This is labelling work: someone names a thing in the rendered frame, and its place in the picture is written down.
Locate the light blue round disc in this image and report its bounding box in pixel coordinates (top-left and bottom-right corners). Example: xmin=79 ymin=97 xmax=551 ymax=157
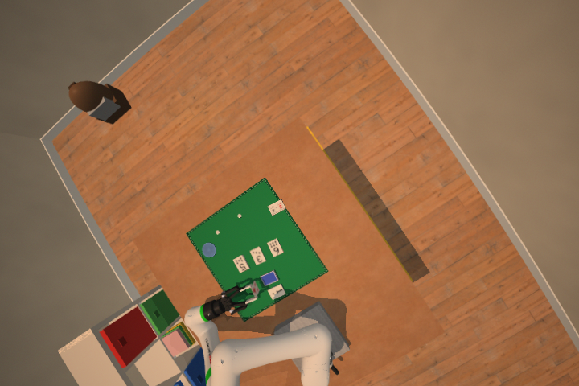
xmin=202 ymin=243 xmax=216 ymax=257

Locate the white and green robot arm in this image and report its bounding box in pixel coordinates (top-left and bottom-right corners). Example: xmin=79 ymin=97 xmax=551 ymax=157
xmin=184 ymin=300 xmax=339 ymax=386

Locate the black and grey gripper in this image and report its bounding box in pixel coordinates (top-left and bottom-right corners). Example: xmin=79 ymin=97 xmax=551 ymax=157
xmin=213 ymin=284 xmax=257 ymax=315

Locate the blue playing card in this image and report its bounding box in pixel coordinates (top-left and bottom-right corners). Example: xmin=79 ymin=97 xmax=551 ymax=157
xmin=261 ymin=271 xmax=278 ymax=286

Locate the green card cloth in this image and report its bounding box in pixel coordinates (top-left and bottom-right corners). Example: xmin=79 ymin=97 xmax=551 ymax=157
xmin=188 ymin=180 xmax=326 ymax=319

